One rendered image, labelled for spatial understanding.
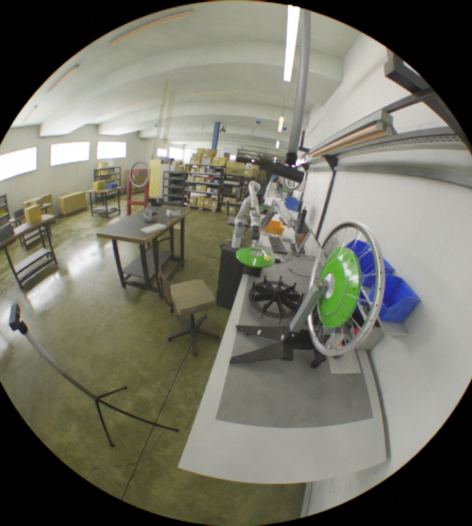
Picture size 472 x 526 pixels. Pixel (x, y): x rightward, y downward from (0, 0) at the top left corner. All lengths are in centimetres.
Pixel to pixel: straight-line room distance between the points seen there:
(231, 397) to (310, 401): 36
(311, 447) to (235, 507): 109
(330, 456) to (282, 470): 21
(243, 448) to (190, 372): 121
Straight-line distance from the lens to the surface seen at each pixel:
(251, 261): 128
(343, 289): 62
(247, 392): 83
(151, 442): 174
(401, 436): 113
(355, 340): 56
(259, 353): 86
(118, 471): 187
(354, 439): 100
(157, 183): 810
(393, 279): 113
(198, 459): 77
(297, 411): 87
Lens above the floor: 169
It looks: 30 degrees down
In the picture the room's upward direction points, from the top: 9 degrees clockwise
